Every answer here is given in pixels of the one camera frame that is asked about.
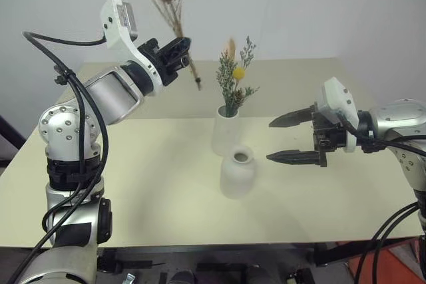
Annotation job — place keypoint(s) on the dark slanted furniture piece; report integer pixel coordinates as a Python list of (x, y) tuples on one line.
[(10, 137)]

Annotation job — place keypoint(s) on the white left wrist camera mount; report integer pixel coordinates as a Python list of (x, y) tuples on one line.
[(116, 31)]

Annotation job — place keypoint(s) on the short white ceramic vase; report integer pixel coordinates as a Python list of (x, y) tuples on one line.
[(238, 177)]

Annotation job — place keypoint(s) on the black table frame bar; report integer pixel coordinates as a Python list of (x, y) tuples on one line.
[(346, 252)]

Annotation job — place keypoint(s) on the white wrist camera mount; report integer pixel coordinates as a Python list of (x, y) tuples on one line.
[(116, 31), (336, 101)]

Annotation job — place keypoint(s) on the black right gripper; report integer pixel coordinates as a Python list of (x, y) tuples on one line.
[(327, 137)]

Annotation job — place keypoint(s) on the red floor object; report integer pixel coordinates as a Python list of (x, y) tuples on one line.
[(389, 260)]

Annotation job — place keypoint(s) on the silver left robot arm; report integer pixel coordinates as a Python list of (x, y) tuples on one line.
[(106, 96)]

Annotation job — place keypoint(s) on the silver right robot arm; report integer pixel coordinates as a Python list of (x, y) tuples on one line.
[(399, 124)]

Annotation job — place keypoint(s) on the tall white ceramic vase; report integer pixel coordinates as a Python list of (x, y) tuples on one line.
[(226, 134)]

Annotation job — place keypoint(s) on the green yellow dried flower bouquet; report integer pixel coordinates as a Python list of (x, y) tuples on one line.
[(233, 81)]

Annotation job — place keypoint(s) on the dried brown twig flower bouquet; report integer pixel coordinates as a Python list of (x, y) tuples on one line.
[(173, 14)]

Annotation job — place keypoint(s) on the dark rounded shape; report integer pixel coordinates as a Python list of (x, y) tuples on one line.
[(182, 277)]

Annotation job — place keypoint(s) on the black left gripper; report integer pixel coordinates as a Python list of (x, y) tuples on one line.
[(156, 56)]

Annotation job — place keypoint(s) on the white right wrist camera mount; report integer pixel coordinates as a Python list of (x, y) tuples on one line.
[(336, 101)]

